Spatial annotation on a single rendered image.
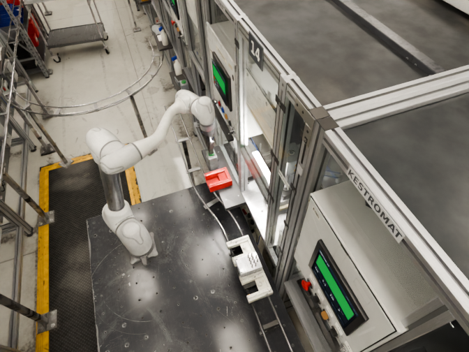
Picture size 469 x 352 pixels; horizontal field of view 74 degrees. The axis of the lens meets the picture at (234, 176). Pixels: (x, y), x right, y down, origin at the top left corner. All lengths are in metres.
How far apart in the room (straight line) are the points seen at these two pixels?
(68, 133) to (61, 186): 0.84
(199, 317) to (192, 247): 0.44
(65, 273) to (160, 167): 1.34
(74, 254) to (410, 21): 2.93
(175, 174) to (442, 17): 2.64
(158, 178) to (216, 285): 1.68
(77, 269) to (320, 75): 2.62
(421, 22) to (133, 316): 2.00
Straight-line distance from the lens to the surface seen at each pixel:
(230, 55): 1.51
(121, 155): 1.60
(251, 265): 1.77
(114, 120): 4.21
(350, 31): 1.32
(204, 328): 1.97
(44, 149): 4.21
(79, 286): 3.05
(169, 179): 3.36
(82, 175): 3.71
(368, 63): 1.16
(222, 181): 2.05
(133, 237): 1.98
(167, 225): 2.26
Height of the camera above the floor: 2.60
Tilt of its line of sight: 52 degrees down
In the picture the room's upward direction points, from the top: 3 degrees counter-clockwise
